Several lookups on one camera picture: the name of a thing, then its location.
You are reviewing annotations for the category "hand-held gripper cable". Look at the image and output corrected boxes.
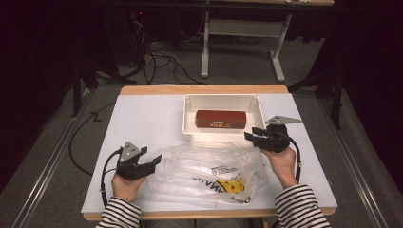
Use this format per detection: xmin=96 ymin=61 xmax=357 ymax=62
xmin=282 ymin=132 xmax=302 ymax=184
xmin=100 ymin=147 xmax=124 ymax=207

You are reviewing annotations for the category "tangle of black floor cables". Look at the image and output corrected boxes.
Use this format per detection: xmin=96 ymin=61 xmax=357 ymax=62
xmin=125 ymin=17 xmax=208 ymax=86

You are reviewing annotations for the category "person's left hand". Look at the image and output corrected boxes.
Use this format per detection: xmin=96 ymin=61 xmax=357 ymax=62
xmin=111 ymin=173 xmax=147 ymax=203

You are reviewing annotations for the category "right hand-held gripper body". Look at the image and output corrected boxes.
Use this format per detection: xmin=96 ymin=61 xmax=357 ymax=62
xmin=255 ymin=115 xmax=303 ymax=154

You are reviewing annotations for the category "red-brown long box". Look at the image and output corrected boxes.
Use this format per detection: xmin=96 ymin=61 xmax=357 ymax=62
xmin=194 ymin=109 xmax=248 ymax=130

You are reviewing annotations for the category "clear plastic bag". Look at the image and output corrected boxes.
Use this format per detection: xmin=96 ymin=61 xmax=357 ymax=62
xmin=145 ymin=141 xmax=269 ymax=204

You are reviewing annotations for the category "long black floor cable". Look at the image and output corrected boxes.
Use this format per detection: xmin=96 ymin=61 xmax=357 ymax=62
xmin=67 ymin=100 xmax=118 ymax=177

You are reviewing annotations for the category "person's right hand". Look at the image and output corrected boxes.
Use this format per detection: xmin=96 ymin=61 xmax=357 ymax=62
xmin=260 ymin=146 xmax=298 ymax=190

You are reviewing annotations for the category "left hand-held gripper cable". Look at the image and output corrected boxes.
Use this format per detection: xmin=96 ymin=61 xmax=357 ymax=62
xmin=100 ymin=147 xmax=124 ymax=207

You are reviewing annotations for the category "silver floor rail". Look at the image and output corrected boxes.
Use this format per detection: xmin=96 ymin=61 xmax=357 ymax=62
xmin=317 ymin=97 xmax=388 ymax=228
xmin=0 ymin=87 xmax=93 ymax=228

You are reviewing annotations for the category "white plastic bin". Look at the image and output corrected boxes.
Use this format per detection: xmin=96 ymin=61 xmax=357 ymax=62
xmin=182 ymin=93 xmax=267 ymax=143

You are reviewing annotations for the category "white table mat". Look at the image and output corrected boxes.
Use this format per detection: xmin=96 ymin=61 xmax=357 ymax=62
xmin=80 ymin=92 xmax=338 ymax=214

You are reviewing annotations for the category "black metal stand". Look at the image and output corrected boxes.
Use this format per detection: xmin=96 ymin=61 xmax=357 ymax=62
xmin=69 ymin=58 xmax=100 ymax=119
xmin=287 ymin=61 xmax=346 ymax=131

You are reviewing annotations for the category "right hand-held gripper cable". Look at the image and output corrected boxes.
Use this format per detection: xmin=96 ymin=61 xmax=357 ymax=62
xmin=282 ymin=132 xmax=302 ymax=184

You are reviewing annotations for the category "white metal desk frame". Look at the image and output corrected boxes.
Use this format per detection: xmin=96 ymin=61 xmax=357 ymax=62
xmin=200 ymin=0 xmax=336 ymax=84

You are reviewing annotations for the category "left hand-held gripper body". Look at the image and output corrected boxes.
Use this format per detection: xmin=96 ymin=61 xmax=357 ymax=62
xmin=115 ymin=141 xmax=156 ymax=181

